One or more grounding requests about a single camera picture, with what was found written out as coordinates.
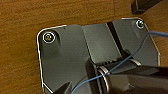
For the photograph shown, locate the black furniture foot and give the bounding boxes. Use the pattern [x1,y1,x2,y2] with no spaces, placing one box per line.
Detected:
[131,0,158,14]

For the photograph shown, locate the blue cable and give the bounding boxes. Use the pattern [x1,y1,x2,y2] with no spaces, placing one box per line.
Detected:
[70,30,168,94]

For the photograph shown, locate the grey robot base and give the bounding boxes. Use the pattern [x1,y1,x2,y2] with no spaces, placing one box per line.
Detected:
[35,17,158,94]

